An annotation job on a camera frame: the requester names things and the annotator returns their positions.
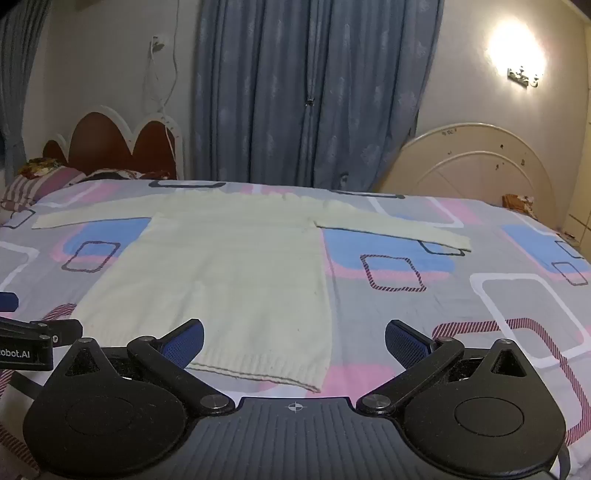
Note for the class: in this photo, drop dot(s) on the orange patterned cloth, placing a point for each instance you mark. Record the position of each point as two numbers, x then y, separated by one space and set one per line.
519 204

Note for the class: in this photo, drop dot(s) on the red headboard with white frame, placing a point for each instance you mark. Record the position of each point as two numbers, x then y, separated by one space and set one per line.
106 147

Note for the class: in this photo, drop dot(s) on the cream knit sweater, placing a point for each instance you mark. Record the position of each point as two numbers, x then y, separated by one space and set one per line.
221 277

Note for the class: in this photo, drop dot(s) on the white wall socket with plug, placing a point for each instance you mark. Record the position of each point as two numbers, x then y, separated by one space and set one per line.
158 44

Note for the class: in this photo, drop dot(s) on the dark floral pillow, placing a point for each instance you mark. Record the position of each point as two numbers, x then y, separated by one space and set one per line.
120 174

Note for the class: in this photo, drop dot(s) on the narrow blue curtain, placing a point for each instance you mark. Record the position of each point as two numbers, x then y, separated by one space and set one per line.
18 83

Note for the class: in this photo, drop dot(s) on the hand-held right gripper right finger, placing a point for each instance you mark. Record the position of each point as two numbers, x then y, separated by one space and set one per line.
406 344

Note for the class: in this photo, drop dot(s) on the wide blue curtain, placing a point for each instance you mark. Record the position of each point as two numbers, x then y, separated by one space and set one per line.
286 92

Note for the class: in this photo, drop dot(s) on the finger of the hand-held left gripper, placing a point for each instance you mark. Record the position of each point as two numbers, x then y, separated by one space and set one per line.
64 330
8 302

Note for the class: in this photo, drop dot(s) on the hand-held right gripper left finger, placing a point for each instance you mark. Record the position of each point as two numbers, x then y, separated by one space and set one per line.
184 344

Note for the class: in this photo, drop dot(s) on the striped pillow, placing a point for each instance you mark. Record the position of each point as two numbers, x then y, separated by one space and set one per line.
32 187

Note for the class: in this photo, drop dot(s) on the patterned bedsheet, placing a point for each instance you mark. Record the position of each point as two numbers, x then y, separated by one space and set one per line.
461 240

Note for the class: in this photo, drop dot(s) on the wall lamp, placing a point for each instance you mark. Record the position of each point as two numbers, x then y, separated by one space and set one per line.
522 76

